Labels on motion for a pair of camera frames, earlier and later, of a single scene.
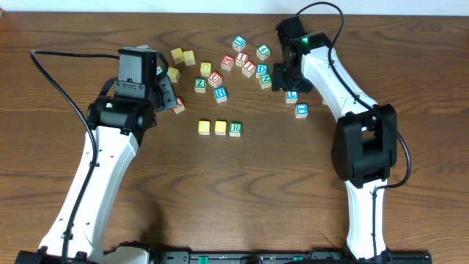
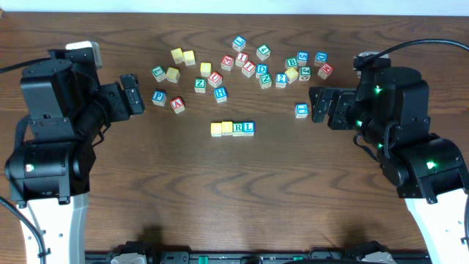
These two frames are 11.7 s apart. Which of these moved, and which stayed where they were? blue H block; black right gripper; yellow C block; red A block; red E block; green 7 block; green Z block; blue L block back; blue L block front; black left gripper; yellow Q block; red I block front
Moved: black right gripper; black left gripper; blue L block front; yellow C block
Stayed: red A block; green Z block; blue H block; yellow Q block; blue L block back; red I block front; green 7 block; red E block
